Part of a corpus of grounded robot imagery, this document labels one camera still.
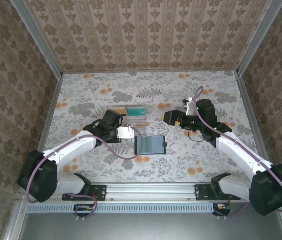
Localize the navy blue card holder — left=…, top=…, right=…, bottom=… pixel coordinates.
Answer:
left=133, top=135, right=168, bottom=156

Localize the orange card with brown stripe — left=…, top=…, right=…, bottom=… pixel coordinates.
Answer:
left=108, top=106, right=127, bottom=117

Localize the clear acrylic card organizer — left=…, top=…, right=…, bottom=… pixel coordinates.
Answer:
left=107, top=106, right=148, bottom=136

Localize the teal card with dark print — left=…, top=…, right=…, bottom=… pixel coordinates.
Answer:
left=127, top=107, right=146, bottom=118

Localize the teal card with grey stripe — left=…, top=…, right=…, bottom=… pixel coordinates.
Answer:
left=136, top=137, right=152, bottom=154

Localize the grey metal sheet panel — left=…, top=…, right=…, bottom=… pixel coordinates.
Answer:
left=18, top=212, right=282, bottom=240

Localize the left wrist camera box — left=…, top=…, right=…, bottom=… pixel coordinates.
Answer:
left=116, top=125, right=136, bottom=140

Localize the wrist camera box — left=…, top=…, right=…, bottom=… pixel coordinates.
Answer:
left=116, top=125, right=136, bottom=140
left=182, top=97, right=197, bottom=117

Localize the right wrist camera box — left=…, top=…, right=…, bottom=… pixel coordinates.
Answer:
left=182, top=97, right=197, bottom=117

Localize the thin black right camera cable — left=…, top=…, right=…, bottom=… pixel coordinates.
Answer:
left=187, top=129, right=206, bottom=144

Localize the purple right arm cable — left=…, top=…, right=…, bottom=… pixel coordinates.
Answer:
left=195, top=86, right=282, bottom=219

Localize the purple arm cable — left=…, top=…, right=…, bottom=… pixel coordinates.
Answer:
left=25, top=126, right=143, bottom=221
left=195, top=86, right=282, bottom=219

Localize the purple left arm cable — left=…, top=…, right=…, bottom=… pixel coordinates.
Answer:
left=25, top=126, right=143, bottom=221

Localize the aluminium side rail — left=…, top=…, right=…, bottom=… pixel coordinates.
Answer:
left=235, top=72, right=278, bottom=183
left=34, top=74, right=63, bottom=183

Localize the aluminium back rail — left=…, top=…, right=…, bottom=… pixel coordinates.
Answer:
left=61, top=69, right=239, bottom=75

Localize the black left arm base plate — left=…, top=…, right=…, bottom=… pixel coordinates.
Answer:
left=62, top=184, right=107, bottom=202

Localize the aluminium front frame rail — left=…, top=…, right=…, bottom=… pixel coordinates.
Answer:
left=18, top=182, right=282, bottom=203

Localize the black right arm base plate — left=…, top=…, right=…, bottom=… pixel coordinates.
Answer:
left=194, top=184, right=241, bottom=202

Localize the grey slotted cable duct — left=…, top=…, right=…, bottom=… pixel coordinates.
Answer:
left=27, top=202, right=215, bottom=214

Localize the aluminium corner post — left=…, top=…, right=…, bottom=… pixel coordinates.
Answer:
left=10, top=0, right=64, bottom=79
left=237, top=0, right=282, bottom=76

